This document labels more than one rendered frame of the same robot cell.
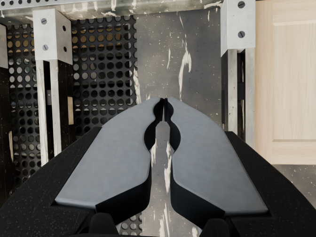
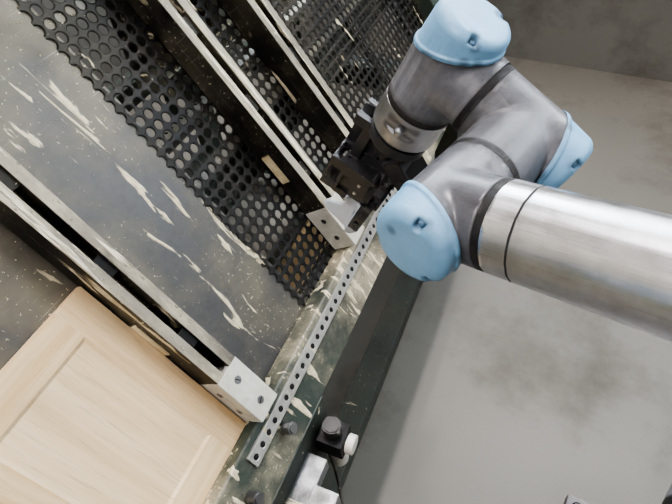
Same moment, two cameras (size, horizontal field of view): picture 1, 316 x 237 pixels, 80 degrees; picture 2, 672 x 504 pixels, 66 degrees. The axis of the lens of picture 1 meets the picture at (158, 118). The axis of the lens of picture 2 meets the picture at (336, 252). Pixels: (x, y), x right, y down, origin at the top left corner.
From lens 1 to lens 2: 0.67 m
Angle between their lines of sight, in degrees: 44
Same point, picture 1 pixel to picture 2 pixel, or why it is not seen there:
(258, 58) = (189, 394)
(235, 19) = (253, 384)
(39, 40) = not seen: hidden behind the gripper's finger
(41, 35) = not seen: hidden behind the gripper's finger
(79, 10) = (340, 262)
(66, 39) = (328, 230)
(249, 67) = (204, 364)
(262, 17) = (223, 427)
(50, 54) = not seen: hidden behind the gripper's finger
